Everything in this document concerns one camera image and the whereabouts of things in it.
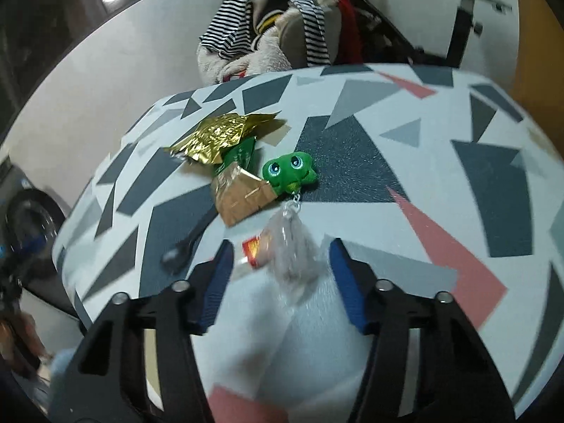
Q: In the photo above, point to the dark garment with yellow stripes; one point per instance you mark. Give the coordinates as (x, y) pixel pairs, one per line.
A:
(268, 13)

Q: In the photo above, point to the green wrapper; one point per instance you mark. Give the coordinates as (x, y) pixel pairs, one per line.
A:
(238, 156)

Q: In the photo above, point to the black exercise bike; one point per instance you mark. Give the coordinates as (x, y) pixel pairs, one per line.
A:
(458, 39)

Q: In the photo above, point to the gold foil wrapper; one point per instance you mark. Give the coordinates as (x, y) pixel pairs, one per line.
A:
(220, 136)

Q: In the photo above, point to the wooden door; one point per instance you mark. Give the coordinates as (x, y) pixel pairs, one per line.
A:
(537, 53)

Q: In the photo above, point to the red and yellow wrapper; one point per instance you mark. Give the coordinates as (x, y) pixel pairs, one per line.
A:
(252, 251)

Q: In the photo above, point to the dark window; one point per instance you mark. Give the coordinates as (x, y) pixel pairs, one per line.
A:
(53, 17)

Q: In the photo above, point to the brown paper wrapper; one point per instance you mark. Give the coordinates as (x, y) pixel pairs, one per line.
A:
(242, 198)

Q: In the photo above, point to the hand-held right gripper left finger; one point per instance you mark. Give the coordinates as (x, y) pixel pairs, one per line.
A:
(216, 286)

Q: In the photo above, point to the black plastic spoon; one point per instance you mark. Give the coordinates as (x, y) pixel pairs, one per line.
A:
(185, 246)

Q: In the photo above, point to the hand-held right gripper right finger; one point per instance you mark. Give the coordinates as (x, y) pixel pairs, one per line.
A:
(350, 286)

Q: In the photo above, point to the red cloth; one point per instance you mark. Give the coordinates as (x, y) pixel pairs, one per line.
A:
(350, 22)

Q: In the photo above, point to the clear plastic wrapper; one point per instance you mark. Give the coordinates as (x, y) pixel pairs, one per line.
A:
(293, 251)

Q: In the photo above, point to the person's left hand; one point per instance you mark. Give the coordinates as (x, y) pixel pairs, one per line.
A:
(22, 343)

